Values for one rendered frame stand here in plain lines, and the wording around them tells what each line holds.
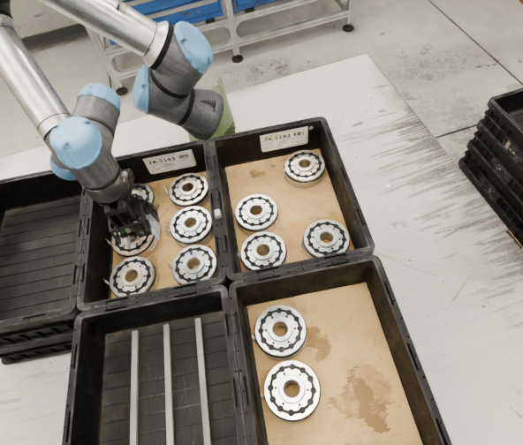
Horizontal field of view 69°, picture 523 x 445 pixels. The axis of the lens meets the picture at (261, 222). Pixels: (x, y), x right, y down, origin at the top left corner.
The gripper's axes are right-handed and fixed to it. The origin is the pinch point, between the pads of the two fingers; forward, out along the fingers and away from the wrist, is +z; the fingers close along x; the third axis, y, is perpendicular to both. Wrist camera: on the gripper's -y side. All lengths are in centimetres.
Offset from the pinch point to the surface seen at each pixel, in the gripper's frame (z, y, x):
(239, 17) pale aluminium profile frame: 55, -181, 65
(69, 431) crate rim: -7.9, 39.6, -15.4
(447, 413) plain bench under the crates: 15, 56, 51
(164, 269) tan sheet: 2.1, 10.0, 2.3
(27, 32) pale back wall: 72, -270, -84
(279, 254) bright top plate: -0.9, 17.1, 28.2
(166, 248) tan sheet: 2.1, 4.6, 3.6
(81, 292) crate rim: -7.9, 15.1, -12.4
